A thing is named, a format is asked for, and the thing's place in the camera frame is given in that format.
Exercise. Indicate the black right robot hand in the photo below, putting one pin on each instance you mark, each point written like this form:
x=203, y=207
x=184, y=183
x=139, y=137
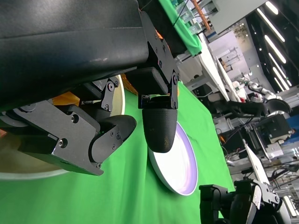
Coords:
x=245, y=203

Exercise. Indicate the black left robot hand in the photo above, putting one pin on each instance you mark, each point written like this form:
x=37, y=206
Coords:
x=70, y=46

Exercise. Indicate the pale grey-green bowl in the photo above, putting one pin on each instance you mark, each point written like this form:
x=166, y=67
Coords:
x=23, y=166

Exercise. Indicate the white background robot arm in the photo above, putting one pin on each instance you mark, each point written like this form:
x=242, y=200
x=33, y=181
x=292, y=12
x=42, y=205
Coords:
x=257, y=89

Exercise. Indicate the lavender round plate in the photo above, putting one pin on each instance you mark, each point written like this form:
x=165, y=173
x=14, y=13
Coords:
x=177, y=168

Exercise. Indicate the green tablecloth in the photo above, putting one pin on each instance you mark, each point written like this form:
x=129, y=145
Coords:
x=116, y=198

